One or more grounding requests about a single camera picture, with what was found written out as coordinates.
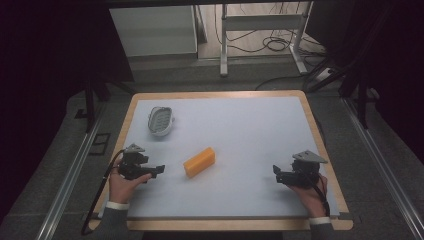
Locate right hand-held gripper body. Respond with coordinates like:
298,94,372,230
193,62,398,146
275,150,329,188

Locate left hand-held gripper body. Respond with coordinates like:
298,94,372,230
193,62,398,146
117,143,158,182

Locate orange soap bar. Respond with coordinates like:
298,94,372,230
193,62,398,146
183,146,217,179

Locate grey soap dish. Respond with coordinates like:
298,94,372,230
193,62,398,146
147,106,176,137

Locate person's left hand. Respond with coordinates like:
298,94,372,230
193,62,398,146
108,159,153,205

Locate person's right hand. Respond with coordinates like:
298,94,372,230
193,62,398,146
287,173,329,220

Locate white table mat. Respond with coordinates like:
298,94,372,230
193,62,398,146
97,95,341,220

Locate black tripod stand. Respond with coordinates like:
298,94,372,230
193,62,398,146
306,49,381,130
74,71,136,134

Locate white power strip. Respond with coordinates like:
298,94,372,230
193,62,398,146
314,67,334,83

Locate white cabinet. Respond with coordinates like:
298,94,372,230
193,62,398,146
109,5,199,58

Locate white metal stand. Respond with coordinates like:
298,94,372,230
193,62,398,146
219,0,314,78

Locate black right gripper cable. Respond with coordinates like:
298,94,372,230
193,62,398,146
308,173,332,218

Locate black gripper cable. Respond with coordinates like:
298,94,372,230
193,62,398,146
308,173,332,218
80,149,126,236

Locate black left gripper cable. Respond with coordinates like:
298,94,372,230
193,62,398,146
80,149,126,236

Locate black floor cables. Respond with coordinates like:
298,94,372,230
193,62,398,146
213,1,329,92

